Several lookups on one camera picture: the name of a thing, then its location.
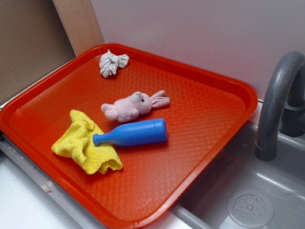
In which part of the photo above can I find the pink plush bunny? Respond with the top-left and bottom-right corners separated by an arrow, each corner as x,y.
101,90 -> 171,123

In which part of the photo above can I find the blue plastic bottle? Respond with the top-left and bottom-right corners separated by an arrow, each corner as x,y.
92,118 -> 168,146

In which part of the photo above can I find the red plastic tray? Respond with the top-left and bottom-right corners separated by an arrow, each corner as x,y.
0,44 -> 257,229

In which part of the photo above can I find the crumpled white paper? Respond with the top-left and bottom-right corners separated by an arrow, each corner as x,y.
99,50 -> 130,78

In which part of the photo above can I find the yellow cloth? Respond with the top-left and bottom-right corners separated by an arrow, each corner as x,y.
51,110 -> 123,175

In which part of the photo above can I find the grey plastic sink basin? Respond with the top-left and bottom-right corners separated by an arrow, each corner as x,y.
171,122 -> 305,229

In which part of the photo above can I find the light wooden board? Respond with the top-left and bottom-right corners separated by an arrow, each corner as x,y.
52,0 -> 104,56

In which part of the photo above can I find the grey toy faucet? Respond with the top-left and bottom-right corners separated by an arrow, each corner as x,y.
255,51 -> 305,161

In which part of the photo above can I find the brown cardboard panel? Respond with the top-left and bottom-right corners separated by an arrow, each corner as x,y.
0,0 -> 75,104

